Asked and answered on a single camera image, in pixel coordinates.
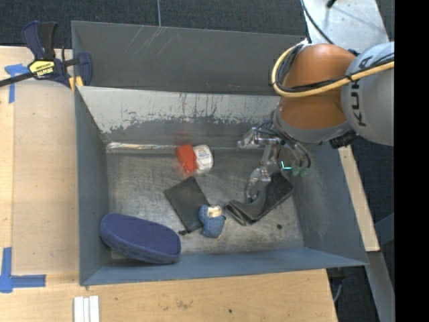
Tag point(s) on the small red box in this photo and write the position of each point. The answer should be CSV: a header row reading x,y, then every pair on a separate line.
x,y
186,158

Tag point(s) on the black folded wallet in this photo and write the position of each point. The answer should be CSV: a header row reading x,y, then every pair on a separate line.
x,y
268,201

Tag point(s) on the blue denim toy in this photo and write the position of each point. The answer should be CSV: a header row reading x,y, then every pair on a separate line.
x,y
212,225

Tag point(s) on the grey metal bin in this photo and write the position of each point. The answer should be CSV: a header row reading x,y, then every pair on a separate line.
x,y
201,62

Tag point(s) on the black flat pouch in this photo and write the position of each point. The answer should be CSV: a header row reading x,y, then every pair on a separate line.
x,y
187,200

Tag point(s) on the black cylinder on white bracket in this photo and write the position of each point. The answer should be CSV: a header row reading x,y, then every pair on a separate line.
x,y
342,140

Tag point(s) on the dark blue slipper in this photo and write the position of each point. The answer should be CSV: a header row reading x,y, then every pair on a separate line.
x,y
140,238

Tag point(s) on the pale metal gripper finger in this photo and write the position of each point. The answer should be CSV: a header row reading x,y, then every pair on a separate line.
x,y
256,179
250,138

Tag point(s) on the clear plastic tube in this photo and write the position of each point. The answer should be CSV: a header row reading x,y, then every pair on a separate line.
x,y
140,147

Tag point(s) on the small white container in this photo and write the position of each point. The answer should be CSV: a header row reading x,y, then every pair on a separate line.
x,y
203,159

